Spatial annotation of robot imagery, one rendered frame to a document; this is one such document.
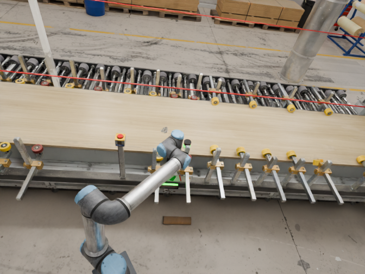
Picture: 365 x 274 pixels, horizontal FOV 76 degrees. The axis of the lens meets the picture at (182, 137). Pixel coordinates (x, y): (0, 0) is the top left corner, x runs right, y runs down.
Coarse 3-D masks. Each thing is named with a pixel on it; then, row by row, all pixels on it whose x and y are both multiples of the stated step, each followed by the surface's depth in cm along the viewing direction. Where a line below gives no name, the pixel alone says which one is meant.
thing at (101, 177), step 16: (0, 176) 196; (16, 176) 197; (48, 176) 199; (64, 176) 201; (80, 176) 203; (96, 176) 205; (112, 176) 208; (128, 176) 210; (144, 176) 212; (288, 192) 230; (304, 192) 231; (320, 192) 232; (352, 192) 234
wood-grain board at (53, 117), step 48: (0, 96) 228; (48, 96) 238; (96, 96) 248; (144, 96) 259; (48, 144) 197; (96, 144) 204; (144, 144) 212; (192, 144) 220; (240, 144) 229; (288, 144) 239; (336, 144) 249
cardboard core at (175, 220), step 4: (164, 216) 254; (168, 216) 255; (172, 216) 256; (176, 216) 257; (164, 220) 251; (168, 220) 252; (172, 220) 252; (176, 220) 253; (180, 220) 253; (184, 220) 254; (188, 220) 255; (176, 224) 255; (180, 224) 255; (184, 224) 255; (188, 224) 255
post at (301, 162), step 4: (300, 160) 199; (304, 160) 197; (296, 164) 205; (300, 164) 200; (296, 168) 204; (288, 176) 215; (292, 176) 214; (284, 180) 221; (288, 180) 219; (284, 184) 223
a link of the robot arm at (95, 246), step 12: (84, 192) 114; (96, 192) 115; (84, 204) 112; (96, 204) 110; (84, 216) 118; (84, 228) 130; (96, 228) 127; (84, 240) 154; (96, 240) 136; (84, 252) 151; (96, 252) 146; (96, 264) 148
